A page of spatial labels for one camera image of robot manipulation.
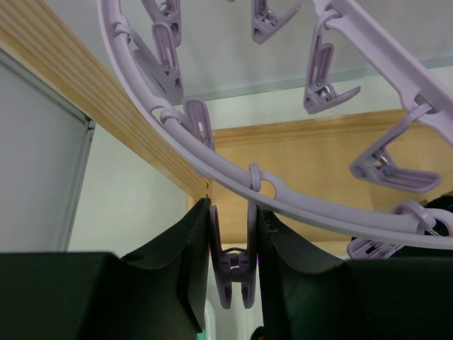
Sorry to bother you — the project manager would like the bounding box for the purple round clip hanger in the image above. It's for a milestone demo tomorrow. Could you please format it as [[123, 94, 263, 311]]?
[[97, 0, 453, 311]]

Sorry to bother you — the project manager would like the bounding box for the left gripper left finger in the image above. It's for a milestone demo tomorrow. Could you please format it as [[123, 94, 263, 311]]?
[[121, 198, 210, 335]]

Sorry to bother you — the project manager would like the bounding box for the wooden hanger rack frame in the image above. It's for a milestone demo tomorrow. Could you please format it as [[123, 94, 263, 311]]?
[[1, 1, 452, 249]]

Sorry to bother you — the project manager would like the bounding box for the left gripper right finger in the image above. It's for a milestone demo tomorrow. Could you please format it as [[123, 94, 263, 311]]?
[[258, 210, 345, 339]]

